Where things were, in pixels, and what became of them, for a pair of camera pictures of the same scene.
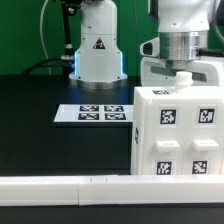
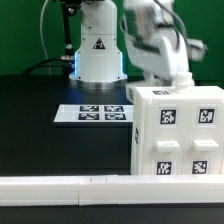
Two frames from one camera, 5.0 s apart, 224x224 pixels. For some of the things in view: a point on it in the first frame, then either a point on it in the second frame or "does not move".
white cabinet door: [204, 137] does not move
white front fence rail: [111, 189] does not move
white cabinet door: [164, 137] does not move
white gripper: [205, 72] -> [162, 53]
